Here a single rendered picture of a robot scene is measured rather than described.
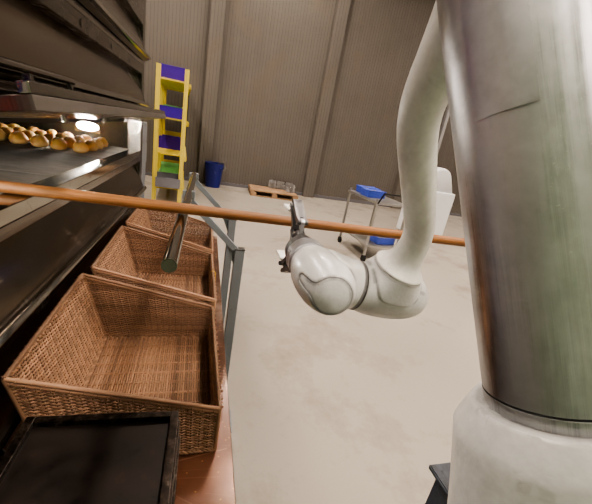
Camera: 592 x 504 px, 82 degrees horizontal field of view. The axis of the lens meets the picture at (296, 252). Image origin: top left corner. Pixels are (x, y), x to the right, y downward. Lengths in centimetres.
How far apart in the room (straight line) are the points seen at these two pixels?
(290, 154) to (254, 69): 207
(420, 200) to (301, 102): 844
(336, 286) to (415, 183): 21
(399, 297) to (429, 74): 38
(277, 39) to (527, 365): 886
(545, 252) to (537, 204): 3
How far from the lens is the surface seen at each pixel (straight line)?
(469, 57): 31
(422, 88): 53
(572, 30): 31
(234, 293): 151
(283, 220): 102
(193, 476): 107
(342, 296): 59
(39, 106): 73
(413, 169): 56
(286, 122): 888
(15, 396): 100
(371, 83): 965
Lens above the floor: 143
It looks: 18 degrees down
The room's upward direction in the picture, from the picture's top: 10 degrees clockwise
